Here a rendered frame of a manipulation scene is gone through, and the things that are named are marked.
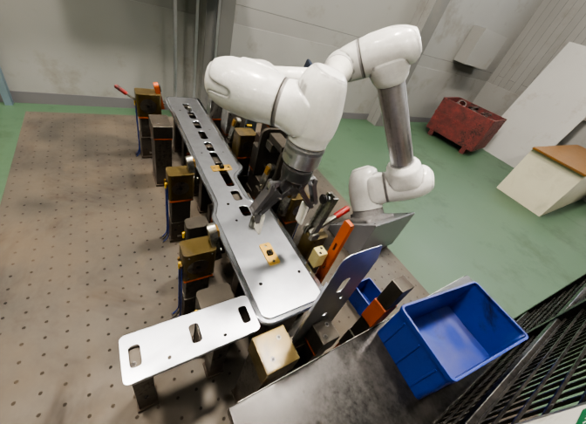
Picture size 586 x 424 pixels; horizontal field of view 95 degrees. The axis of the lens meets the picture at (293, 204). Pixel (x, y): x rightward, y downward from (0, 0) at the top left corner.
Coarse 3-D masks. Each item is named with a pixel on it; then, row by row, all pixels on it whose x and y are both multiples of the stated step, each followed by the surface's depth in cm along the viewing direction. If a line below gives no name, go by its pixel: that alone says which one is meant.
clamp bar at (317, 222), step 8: (328, 192) 80; (320, 200) 79; (328, 200) 79; (336, 200) 79; (320, 208) 83; (328, 208) 80; (320, 216) 84; (312, 224) 87; (320, 224) 84; (304, 232) 89; (312, 232) 86
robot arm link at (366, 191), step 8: (360, 168) 134; (368, 168) 133; (376, 168) 135; (352, 176) 135; (360, 176) 132; (368, 176) 131; (376, 176) 130; (352, 184) 135; (360, 184) 132; (368, 184) 130; (376, 184) 129; (352, 192) 135; (360, 192) 132; (368, 192) 131; (376, 192) 130; (384, 192) 129; (352, 200) 136; (360, 200) 133; (368, 200) 131; (376, 200) 131; (384, 200) 131; (352, 208) 138; (360, 208) 133; (368, 208) 132; (376, 208) 132
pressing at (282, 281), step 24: (192, 120) 135; (192, 144) 119; (216, 144) 125; (240, 168) 114; (216, 192) 100; (240, 192) 103; (216, 216) 90; (240, 216) 93; (240, 240) 85; (264, 240) 88; (288, 240) 91; (240, 264) 78; (264, 264) 81; (288, 264) 83; (264, 288) 75; (288, 288) 77; (312, 288) 79; (264, 312) 69; (288, 312) 72
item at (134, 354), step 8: (128, 352) 56; (136, 352) 57; (136, 360) 55; (136, 384) 59; (144, 384) 61; (152, 384) 64; (136, 392) 62; (144, 392) 64; (152, 392) 67; (144, 400) 68; (152, 400) 71; (144, 408) 71
